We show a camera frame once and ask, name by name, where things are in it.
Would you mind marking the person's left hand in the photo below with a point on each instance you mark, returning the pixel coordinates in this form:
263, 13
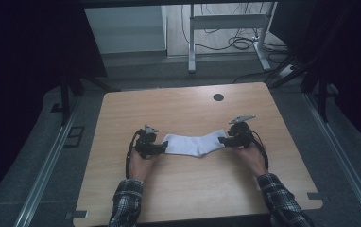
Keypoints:
139, 167

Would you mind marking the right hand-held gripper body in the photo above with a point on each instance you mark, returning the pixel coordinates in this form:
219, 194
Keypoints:
242, 134

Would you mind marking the black table grommet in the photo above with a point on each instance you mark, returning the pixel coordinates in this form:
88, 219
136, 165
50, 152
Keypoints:
218, 97

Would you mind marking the person's right hand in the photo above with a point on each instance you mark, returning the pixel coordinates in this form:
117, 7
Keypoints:
255, 159

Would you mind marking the dark curtain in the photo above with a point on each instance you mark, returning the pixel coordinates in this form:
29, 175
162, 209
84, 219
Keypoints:
21, 63
355, 63

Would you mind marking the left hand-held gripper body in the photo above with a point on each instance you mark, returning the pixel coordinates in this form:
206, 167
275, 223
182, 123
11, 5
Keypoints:
144, 142

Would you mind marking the black floor bracket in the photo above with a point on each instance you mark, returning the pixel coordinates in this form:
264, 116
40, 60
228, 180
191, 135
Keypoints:
55, 108

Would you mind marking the aluminium floor rail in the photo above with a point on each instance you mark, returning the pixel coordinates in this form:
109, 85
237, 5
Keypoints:
44, 175
342, 157

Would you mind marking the black metal stand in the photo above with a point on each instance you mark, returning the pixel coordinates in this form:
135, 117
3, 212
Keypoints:
323, 94
65, 101

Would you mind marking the white metal desk frame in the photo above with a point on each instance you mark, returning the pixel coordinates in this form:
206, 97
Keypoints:
229, 21

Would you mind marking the white power strip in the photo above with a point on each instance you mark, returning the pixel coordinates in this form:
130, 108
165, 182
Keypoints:
285, 71

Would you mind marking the white board panel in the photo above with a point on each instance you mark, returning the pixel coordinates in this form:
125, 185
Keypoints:
125, 30

